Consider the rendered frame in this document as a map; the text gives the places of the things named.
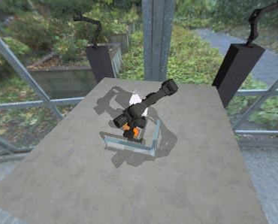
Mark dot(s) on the low clear glass walls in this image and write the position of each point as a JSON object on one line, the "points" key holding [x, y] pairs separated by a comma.
{"points": [[131, 148]]}

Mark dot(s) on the clear blue l-shaped low wall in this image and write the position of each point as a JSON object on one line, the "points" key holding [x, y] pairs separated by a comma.
{"points": [[136, 145]]}

